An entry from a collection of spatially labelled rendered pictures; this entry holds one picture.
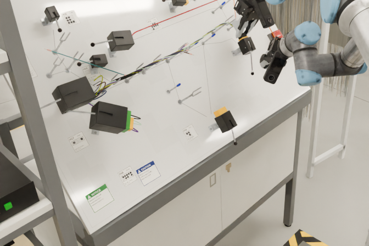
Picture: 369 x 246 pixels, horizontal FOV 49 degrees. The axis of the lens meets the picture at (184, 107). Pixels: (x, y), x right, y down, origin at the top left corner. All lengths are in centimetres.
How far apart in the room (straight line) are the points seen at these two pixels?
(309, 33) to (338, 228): 143
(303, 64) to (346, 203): 148
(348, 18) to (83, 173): 83
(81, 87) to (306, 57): 68
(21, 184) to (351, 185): 215
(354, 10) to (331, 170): 205
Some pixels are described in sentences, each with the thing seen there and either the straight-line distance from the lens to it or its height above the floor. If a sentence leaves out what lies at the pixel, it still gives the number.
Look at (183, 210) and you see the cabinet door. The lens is 154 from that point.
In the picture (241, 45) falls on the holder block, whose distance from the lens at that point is 164.
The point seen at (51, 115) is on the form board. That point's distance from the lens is 126.
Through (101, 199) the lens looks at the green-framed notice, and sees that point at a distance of 126.
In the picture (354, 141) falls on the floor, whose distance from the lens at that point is 320.
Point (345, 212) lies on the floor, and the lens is 259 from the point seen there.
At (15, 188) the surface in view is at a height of 112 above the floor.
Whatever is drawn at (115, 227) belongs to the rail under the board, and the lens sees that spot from 128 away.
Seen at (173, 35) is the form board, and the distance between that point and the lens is 155.
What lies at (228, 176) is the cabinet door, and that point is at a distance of 168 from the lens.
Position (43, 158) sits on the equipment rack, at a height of 119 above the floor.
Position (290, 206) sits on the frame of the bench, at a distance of 232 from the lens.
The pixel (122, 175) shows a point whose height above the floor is 95.
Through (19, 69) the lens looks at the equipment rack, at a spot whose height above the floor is 142.
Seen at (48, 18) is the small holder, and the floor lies 139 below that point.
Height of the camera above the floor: 173
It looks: 29 degrees down
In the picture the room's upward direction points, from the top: 4 degrees counter-clockwise
